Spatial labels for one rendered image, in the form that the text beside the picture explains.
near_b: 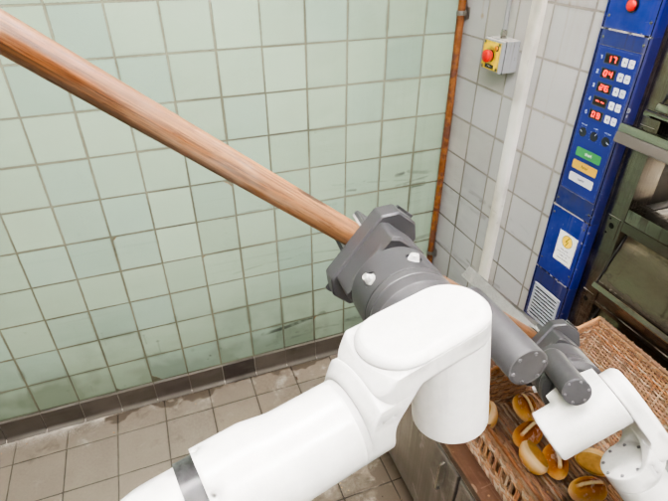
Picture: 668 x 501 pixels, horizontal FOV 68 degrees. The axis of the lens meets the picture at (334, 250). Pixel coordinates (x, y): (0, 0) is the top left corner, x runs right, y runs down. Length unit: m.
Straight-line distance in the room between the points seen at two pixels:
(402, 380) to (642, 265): 1.29
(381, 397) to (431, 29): 1.79
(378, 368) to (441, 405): 0.08
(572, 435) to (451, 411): 0.31
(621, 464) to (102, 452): 2.01
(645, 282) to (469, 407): 1.20
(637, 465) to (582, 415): 0.10
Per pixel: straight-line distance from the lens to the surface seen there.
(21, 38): 0.46
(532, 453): 1.51
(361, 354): 0.35
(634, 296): 1.59
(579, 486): 1.52
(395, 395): 0.35
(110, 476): 2.32
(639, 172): 1.52
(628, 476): 0.76
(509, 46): 1.80
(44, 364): 2.34
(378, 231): 0.53
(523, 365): 0.42
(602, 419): 0.71
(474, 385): 0.40
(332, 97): 1.91
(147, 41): 1.75
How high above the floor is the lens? 1.82
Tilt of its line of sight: 33 degrees down
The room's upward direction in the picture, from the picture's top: straight up
